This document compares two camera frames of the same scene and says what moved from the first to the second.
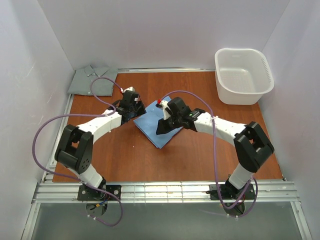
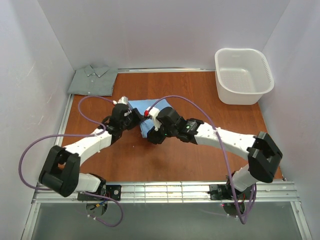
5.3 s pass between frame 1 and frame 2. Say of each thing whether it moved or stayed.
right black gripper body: moved
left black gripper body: moved
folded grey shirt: stayed
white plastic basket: stayed
